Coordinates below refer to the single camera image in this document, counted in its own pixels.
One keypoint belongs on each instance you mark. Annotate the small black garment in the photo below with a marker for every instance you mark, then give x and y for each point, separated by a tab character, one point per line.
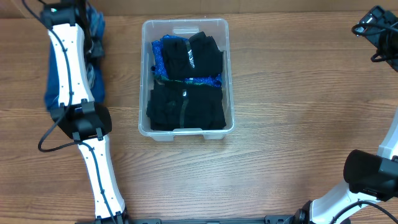
167	106
196	57

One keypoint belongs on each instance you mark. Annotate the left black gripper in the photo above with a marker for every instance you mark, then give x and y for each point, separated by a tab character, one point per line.
94	47

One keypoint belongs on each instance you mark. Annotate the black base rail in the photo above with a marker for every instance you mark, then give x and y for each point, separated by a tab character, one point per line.
268	219

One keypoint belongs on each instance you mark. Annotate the large black garment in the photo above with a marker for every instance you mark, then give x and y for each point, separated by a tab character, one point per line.
205	110

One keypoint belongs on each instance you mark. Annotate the clear plastic storage bin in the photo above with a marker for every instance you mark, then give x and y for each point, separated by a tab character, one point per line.
154	30

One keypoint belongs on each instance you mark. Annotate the blue denim jeans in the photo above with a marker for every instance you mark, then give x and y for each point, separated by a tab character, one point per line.
93	71

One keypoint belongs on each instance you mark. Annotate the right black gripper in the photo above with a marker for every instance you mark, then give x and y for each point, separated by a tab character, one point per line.
374	23

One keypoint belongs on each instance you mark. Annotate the blue sequin fabric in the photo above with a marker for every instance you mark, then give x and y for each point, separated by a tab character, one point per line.
160	72

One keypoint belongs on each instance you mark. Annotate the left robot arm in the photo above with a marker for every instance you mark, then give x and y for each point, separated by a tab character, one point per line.
76	31

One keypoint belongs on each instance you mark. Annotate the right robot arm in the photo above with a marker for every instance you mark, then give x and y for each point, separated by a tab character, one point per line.
367	178

